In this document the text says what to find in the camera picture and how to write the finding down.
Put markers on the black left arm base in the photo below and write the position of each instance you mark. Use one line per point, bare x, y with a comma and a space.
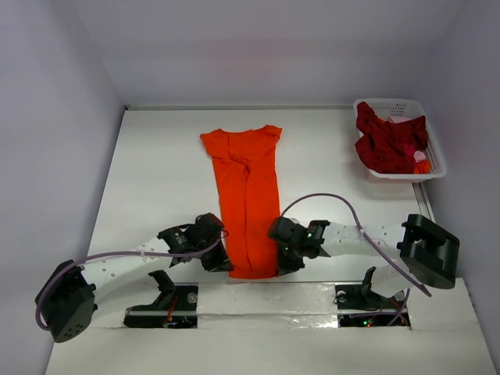
175, 306

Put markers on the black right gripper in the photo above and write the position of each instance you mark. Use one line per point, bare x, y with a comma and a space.
287, 260

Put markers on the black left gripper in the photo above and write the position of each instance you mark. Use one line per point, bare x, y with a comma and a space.
219, 262

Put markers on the dark red t shirt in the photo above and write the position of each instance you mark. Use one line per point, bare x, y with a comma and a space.
387, 147

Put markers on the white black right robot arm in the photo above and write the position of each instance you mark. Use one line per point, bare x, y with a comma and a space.
418, 252

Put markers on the orange garment in basket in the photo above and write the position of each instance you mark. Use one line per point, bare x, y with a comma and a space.
422, 167

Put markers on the orange t shirt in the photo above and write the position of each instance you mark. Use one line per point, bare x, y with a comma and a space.
244, 165

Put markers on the pink garment in basket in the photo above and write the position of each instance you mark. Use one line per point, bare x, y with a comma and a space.
419, 156

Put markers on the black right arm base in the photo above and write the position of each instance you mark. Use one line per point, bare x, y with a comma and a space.
359, 306

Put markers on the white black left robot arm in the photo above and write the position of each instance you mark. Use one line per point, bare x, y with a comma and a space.
133, 281

